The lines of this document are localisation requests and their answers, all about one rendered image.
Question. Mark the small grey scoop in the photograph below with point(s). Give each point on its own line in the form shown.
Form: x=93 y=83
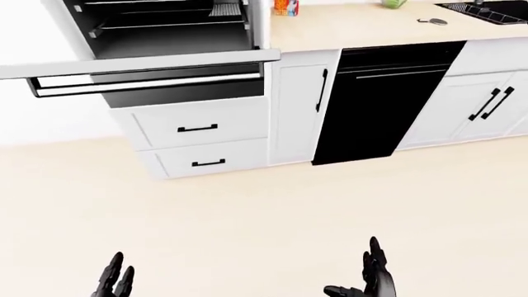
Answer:
x=435 y=21

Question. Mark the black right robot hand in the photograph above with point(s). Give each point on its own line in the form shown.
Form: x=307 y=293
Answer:
x=377 y=275

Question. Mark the black dishwasher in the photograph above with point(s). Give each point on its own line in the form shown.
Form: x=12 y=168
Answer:
x=377 y=105

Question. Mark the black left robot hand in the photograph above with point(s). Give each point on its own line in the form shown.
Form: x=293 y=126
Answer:
x=110 y=278

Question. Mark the green bowl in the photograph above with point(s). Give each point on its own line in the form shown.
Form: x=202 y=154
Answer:
x=394 y=3

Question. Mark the white oven door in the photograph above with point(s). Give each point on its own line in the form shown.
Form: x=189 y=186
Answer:
x=136 y=63

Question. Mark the black kitchen sink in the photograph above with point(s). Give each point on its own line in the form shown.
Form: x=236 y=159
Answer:
x=486 y=10

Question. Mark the colourful printed box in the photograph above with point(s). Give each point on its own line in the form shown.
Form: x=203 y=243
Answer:
x=286 y=7

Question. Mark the narrow white cabinet door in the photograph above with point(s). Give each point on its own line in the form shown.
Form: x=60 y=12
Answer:
x=299 y=108

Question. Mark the black oven cavity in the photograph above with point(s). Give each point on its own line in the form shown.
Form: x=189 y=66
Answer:
x=165 y=34

